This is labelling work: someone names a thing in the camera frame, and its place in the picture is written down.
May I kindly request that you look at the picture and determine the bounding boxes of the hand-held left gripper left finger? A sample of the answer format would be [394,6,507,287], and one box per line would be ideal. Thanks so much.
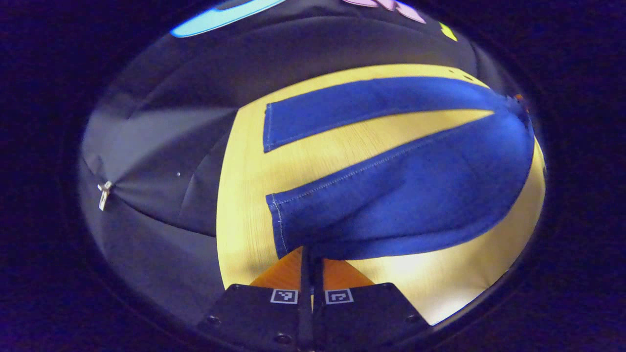
[197,246,313,352]

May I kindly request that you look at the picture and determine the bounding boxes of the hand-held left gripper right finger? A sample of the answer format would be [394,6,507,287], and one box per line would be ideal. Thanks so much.
[312,254,432,352]

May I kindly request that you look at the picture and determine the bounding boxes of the blue denim jeans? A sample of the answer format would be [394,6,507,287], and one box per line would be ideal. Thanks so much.
[263,76,537,261]

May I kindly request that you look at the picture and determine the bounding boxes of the silver metal clamp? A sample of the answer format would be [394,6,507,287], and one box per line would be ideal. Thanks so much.
[97,180,114,212]

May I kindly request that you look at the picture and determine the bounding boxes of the black backdrop cloth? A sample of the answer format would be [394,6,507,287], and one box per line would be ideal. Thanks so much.
[78,0,526,338]

